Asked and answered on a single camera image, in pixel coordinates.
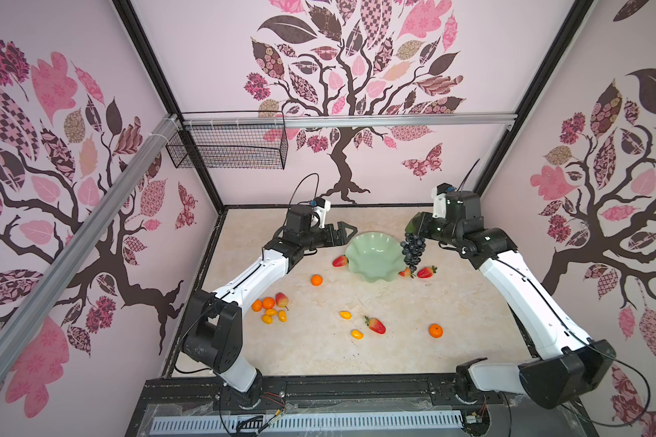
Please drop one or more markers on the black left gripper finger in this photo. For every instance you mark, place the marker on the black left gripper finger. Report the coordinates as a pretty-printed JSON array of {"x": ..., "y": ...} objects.
[
  {"x": 346, "y": 239},
  {"x": 346, "y": 228}
]

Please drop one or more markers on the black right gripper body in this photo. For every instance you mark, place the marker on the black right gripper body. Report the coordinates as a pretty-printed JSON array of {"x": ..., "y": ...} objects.
[{"x": 435, "y": 228}]

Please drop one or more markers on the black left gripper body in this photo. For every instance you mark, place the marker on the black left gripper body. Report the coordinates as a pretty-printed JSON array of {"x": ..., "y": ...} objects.
[{"x": 320, "y": 238}]

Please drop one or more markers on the dark grape bunch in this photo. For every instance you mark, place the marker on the dark grape bunch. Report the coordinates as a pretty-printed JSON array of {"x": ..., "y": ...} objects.
[{"x": 414, "y": 243}]

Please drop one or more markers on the green scalloped fruit bowl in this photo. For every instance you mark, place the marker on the green scalloped fruit bowl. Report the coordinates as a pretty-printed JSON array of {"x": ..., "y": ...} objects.
[{"x": 375, "y": 256}]

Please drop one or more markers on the large red strawberry front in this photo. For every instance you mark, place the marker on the large red strawberry front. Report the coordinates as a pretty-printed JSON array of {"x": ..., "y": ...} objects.
[{"x": 375, "y": 325}]

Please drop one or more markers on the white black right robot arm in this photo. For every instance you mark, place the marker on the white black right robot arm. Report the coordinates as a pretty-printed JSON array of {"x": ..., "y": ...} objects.
[{"x": 568, "y": 363}]

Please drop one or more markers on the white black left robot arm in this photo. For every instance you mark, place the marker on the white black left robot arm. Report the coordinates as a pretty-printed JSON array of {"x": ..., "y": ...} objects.
[{"x": 212, "y": 330}]

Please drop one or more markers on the orange mandarin centre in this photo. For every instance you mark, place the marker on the orange mandarin centre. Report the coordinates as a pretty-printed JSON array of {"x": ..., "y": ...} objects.
[{"x": 317, "y": 280}]

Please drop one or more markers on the orange mandarin left pile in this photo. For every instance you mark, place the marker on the orange mandarin left pile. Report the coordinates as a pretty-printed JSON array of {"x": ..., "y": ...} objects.
[{"x": 268, "y": 303}]

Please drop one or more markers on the orange mandarin right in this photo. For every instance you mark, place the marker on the orange mandarin right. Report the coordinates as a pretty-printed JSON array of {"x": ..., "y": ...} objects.
[{"x": 435, "y": 331}]

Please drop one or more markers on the white vented strip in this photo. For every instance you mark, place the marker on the white vented strip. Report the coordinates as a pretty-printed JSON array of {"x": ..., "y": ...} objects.
[{"x": 306, "y": 423}]

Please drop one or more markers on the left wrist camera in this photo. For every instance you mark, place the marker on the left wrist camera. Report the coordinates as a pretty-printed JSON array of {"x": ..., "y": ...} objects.
[{"x": 320, "y": 209}]

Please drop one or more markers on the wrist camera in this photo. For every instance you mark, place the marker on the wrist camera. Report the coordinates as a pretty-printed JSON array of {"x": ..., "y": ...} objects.
[
  {"x": 439, "y": 199},
  {"x": 320, "y": 209}
]

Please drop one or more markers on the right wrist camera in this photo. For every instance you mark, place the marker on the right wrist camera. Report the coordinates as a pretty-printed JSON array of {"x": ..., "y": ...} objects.
[{"x": 439, "y": 199}]

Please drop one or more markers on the aluminium rail back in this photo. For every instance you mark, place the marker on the aluminium rail back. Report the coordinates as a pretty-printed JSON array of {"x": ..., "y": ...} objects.
[{"x": 454, "y": 119}]

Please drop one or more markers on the aluminium rail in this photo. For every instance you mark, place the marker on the aluminium rail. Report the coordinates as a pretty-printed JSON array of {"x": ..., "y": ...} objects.
[
  {"x": 21, "y": 328},
  {"x": 454, "y": 119}
]

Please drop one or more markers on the black wire basket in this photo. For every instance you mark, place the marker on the black wire basket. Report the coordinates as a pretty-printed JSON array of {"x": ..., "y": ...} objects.
[{"x": 240, "y": 139}]

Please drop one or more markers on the black base frame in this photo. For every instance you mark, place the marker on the black base frame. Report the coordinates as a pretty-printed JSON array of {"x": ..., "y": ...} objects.
[{"x": 494, "y": 414}]

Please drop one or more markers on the aluminium rail left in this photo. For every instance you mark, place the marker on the aluminium rail left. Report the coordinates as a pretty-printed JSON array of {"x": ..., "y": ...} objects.
[{"x": 21, "y": 328}]

